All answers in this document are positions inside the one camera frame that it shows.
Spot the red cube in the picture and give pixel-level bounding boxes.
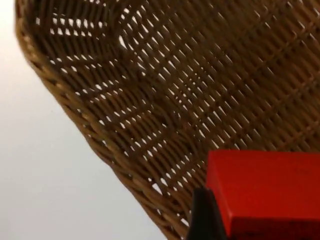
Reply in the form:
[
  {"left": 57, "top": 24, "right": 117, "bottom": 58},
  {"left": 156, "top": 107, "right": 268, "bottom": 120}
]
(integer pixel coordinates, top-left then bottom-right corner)
[{"left": 205, "top": 149, "right": 320, "bottom": 240}]

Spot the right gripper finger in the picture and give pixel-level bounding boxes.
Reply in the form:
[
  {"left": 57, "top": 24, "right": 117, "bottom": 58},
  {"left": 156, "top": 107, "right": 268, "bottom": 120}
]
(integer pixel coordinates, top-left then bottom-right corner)
[{"left": 185, "top": 188, "right": 228, "bottom": 240}]

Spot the brown wicker basket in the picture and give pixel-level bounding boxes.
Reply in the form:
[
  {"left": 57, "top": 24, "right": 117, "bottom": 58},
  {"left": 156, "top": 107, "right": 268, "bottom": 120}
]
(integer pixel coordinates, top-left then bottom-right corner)
[{"left": 14, "top": 0, "right": 320, "bottom": 238}]

